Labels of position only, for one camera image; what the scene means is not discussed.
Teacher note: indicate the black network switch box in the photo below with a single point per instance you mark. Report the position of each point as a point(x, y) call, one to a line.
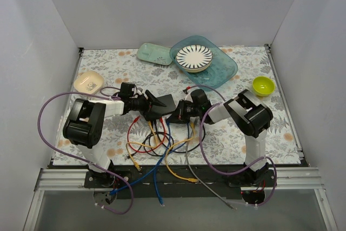
point(156, 111)

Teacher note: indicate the aluminium frame rail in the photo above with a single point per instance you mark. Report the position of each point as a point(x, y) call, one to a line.
point(74, 179)

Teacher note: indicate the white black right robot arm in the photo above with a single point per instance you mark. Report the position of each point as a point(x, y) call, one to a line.
point(250, 115)

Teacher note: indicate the lime green bowl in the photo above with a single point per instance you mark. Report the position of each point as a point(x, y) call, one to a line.
point(263, 86)

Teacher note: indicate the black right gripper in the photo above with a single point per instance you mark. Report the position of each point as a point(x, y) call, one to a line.
point(180, 111)

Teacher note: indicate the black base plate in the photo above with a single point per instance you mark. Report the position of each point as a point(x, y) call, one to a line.
point(146, 182)

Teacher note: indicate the striped white blue plate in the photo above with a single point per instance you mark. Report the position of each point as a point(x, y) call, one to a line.
point(194, 57)

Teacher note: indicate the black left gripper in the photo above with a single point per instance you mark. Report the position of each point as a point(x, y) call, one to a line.
point(147, 105)

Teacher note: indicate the teal plastic tray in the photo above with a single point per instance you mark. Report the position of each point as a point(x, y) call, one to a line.
point(221, 69)

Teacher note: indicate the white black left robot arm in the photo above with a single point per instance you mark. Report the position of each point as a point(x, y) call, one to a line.
point(84, 124)

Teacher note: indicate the mint green divided dish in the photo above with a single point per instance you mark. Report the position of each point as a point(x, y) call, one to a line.
point(153, 53)

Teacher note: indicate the floral table mat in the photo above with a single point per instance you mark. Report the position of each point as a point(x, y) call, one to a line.
point(224, 143)

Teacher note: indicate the cream square dish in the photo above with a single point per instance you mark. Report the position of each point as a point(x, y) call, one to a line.
point(89, 82)

